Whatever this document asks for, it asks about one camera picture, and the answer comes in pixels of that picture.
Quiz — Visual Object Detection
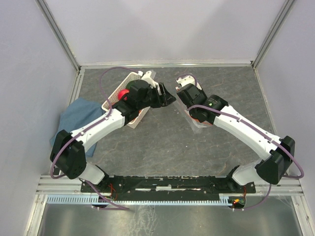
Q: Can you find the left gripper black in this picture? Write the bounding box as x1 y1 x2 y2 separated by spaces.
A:
138 82 176 110

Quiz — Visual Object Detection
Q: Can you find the clear zip top bag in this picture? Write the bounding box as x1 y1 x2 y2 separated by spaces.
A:
174 98 212 134

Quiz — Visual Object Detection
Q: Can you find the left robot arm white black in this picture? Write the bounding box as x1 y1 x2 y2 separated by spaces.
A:
50 80 176 192

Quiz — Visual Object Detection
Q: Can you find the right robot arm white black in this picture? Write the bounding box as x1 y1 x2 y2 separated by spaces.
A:
176 82 295 192

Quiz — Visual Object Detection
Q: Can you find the dark green avocado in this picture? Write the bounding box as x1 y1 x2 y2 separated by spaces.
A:
125 81 136 90

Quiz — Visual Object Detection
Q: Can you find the white perforated plastic basket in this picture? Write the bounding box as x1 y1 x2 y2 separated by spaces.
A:
109 70 156 129

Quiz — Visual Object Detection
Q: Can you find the blue cloth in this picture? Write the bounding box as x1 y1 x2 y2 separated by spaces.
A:
50 97 104 146

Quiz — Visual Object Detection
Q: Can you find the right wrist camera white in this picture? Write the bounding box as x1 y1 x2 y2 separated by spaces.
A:
175 74 201 91

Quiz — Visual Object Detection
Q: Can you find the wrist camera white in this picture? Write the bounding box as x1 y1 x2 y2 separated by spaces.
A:
139 70 158 88
175 74 201 91

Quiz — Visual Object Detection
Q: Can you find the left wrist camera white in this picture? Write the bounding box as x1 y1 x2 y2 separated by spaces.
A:
139 70 158 88

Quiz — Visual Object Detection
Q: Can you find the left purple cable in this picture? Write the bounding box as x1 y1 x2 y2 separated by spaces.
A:
49 66 140 211

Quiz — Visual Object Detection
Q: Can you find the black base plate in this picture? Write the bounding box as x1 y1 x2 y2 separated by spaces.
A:
94 176 256 201

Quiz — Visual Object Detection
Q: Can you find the light blue cable duct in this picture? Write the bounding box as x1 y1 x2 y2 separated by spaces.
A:
46 194 245 207

